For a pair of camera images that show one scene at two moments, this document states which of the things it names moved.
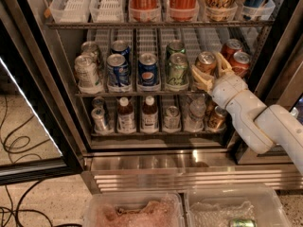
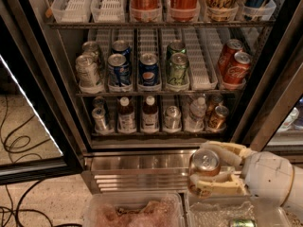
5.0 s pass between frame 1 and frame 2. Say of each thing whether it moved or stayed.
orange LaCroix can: moved
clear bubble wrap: stayed
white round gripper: moved
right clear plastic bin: stayed
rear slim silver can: stayed
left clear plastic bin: stayed
